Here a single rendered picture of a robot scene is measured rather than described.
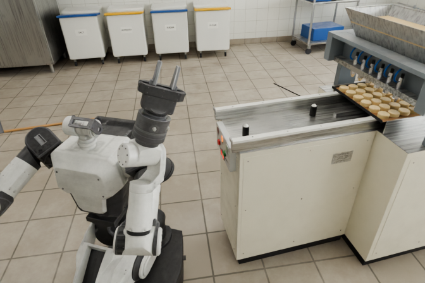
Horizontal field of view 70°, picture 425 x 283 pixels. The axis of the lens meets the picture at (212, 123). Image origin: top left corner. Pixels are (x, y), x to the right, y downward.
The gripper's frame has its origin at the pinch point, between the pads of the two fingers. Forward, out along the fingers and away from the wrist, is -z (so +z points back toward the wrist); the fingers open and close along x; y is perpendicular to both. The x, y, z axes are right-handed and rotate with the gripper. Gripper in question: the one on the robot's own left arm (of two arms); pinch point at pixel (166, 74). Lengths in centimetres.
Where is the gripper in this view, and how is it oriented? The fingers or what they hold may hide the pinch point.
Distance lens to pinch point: 78.9
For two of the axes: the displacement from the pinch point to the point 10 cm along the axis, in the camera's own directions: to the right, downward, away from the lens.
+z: -3.2, 9.0, 2.9
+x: -9.1, -2.0, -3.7
